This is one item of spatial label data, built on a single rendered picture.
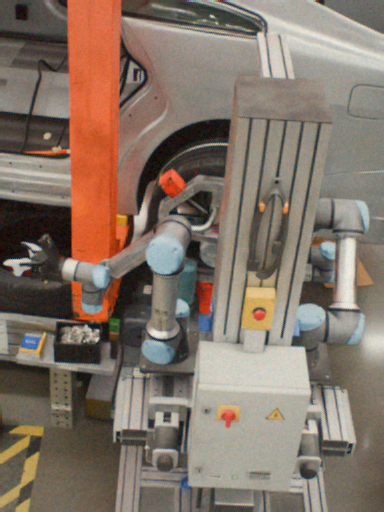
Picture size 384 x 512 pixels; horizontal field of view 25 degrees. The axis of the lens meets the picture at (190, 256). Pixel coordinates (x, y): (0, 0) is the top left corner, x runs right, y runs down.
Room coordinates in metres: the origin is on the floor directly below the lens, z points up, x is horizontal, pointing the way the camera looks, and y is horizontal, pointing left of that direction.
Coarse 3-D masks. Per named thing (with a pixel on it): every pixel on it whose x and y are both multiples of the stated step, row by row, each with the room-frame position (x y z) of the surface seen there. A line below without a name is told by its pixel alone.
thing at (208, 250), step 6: (216, 222) 3.08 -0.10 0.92; (210, 228) 3.04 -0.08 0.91; (216, 228) 3.03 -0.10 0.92; (204, 246) 2.94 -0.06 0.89; (210, 246) 2.93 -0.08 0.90; (216, 246) 2.93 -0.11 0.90; (204, 252) 2.93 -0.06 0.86; (210, 252) 2.93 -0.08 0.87; (216, 252) 2.93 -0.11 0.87; (204, 258) 2.93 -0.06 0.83; (210, 258) 2.93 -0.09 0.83; (210, 264) 2.93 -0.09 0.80
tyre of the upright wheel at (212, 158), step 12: (192, 144) 3.36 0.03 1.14; (204, 144) 3.33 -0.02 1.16; (180, 156) 3.31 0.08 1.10; (192, 156) 3.25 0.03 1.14; (204, 156) 3.22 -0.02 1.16; (216, 156) 3.21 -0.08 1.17; (168, 168) 3.27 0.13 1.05; (180, 168) 3.18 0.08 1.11; (192, 168) 3.16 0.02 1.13; (204, 168) 3.16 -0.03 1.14; (216, 168) 3.16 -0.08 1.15; (156, 180) 3.36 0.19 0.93; (156, 192) 3.18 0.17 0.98; (156, 204) 3.17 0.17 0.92; (156, 216) 3.17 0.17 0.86
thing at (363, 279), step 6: (318, 240) 4.27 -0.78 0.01; (324, 240) 4.28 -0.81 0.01; (330, 240) 4.28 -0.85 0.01; (312, 246) 4.21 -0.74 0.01; (318, 246) 4.21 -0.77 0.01; (360, 264) 4.07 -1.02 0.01; (360, 270) 4.01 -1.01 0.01; (360, 276) 3.95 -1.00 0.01; (366, 276) 3.96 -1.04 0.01; (324, 282) 3.85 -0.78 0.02; (360, 282) 3.89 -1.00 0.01; (366, 282) 3.89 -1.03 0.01; (372, 282) 3.90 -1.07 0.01
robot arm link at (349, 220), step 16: (336, 208) 2.63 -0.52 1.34; (352, 208) 2.64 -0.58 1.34; (336, 224) 2.61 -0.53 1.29; (352, 224) 2.60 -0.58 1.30; (368, 224) 2.62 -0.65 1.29; (336, 240) 2.59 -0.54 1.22; (352, 240) 2.57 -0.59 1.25; (336, 256) 2.55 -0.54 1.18; (352, 256) 2.53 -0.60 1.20; (336, 272) 2.50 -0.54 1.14; (352, 272) 2.49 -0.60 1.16; (336, 288) 2.46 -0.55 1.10; (352, 288) 2.45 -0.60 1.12; (336, 304) 2.41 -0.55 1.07; (352, 304) 2.41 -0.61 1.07; (336, 320) 2.36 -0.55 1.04; (352, 320) 2.36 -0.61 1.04; (336, 336) 2.32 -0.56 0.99; (352, 336) 2.32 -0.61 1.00
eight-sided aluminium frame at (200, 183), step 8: (200, 176) 3.12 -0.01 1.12; (208, 176) 3.13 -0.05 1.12; (192, 184) 3.09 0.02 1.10; (200, 184) 3.07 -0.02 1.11; (208, 184) 3.07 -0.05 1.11; (216, 184) 3.07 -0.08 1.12; (184, 192) 3.08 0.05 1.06; (192, 192) 3.08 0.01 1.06; (168, 200) 3.10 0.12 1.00; (176, 200) 3.09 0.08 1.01; (184, 200) 3.08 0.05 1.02; (160, 208) 3.09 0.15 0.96; (168, 208) 3.08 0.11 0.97; (160, 216) 3.09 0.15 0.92; (200, 272) 3.12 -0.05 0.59; (208, 272) 3.11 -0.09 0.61; (200, 280) 3.07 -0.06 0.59; (208, 280) 3.07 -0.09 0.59
